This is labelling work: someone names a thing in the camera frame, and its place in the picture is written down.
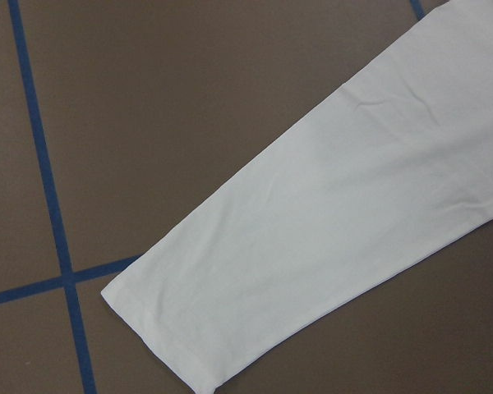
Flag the white printed t-shirt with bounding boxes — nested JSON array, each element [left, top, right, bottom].
[[101, 1, 493, 393]]

